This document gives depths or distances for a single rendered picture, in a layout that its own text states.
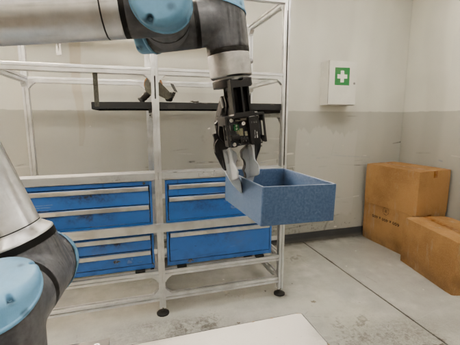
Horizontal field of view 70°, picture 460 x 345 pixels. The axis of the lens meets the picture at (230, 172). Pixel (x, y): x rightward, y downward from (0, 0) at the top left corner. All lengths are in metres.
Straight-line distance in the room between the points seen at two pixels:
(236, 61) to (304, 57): 2.75
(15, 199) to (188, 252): 1.63
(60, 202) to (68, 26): 1.67
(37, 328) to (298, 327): 0.64
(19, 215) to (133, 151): 2.24
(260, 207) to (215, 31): 0.30
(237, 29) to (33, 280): 0.50
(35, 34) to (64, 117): 2.41
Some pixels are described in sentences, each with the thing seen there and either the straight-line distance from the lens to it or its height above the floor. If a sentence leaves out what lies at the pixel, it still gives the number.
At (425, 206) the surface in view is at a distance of 3.40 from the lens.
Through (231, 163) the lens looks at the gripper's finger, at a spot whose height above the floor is 1.17.
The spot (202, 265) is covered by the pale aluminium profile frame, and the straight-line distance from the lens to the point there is 2.23.
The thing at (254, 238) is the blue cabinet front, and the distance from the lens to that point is 2.29.
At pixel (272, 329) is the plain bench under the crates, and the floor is 0.70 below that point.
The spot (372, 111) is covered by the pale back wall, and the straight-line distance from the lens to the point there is 3.72.
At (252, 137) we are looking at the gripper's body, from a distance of 0.57.
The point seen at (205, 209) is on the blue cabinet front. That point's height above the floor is 0.67.
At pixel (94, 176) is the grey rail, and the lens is 2.01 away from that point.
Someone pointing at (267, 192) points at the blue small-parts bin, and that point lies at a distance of 0.56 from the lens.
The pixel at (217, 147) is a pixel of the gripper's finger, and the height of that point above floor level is 1.20.
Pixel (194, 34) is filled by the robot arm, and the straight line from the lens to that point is 0.58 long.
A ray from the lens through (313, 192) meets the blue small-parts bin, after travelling 0.60.
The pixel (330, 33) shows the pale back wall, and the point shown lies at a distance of 3.50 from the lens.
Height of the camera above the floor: 1.26
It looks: 9 degrees down
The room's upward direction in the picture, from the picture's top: straight up
